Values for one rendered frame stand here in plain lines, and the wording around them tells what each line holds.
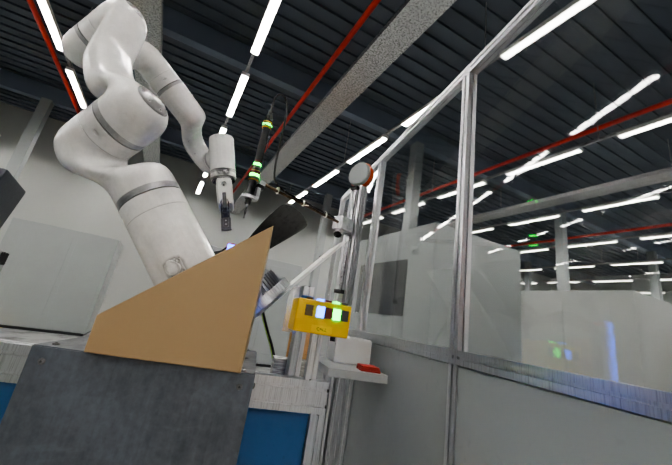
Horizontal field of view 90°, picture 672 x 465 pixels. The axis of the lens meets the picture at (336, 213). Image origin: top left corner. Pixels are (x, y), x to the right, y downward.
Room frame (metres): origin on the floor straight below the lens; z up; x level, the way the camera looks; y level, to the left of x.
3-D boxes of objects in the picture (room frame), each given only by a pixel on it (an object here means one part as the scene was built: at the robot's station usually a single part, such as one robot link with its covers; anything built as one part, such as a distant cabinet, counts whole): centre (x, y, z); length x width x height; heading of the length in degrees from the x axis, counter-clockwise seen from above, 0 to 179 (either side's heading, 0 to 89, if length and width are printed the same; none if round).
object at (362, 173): (1.86, -0.11, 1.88); 0.17 x 0.15 x 0.16; 13
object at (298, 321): (1.04, 0.00, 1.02); 0.16 x 0.10 x 0.11; 103
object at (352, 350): (1.64, -0.16, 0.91); 0.17 x 0.16 x 0.11; 103
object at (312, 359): (1.04, 0.00, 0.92); 0.03 x 0.03 x 0.12; 13
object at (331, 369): (1.56, -0.14, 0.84); 0.36 x 0.24 x 0.03; 13
